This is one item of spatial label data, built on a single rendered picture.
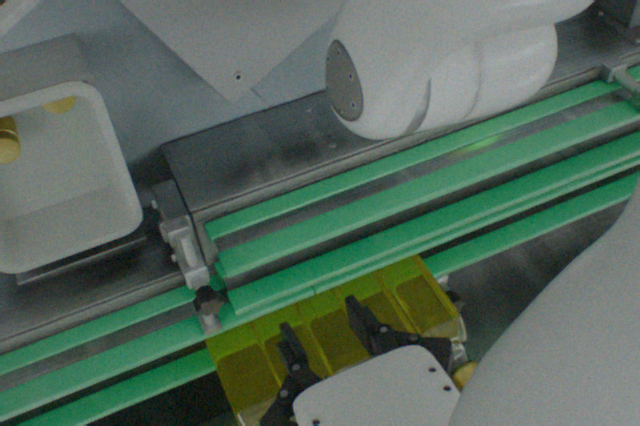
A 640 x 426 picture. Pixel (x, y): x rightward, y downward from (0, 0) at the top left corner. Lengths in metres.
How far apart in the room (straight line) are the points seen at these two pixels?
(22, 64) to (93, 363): 0.34
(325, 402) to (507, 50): 0.27
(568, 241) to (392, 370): 0.78
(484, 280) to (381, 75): 0.73
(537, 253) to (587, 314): 0.94
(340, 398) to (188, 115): 0.52
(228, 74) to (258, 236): 0.18
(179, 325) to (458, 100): 0.49
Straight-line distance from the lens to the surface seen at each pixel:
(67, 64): 0.78
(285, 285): 0.87
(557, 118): 0.98
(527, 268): 1.19
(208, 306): 0.75
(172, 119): 0.92
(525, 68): 0.55
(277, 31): 0.82
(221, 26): 0.78
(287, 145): 0.90
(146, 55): 0.85
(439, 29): 0.43
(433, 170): 0.89
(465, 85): 0.52
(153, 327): 0.90
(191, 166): 0.89
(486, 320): 1.12
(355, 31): 0.48
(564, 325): 0.27
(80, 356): 0.90
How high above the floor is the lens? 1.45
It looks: 38 degrees down
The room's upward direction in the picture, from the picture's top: 148 degrees clockwise
